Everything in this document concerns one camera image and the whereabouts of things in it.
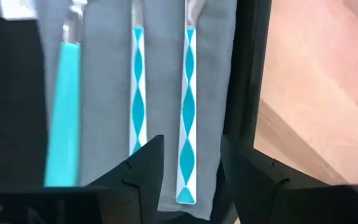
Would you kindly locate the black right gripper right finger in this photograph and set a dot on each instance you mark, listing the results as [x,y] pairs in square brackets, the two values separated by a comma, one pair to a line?
[253,180]

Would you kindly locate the dark metal serving tray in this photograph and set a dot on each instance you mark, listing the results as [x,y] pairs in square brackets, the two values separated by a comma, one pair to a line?
[11,93]

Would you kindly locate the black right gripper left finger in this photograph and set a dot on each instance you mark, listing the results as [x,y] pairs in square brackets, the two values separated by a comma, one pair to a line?
[141,174]

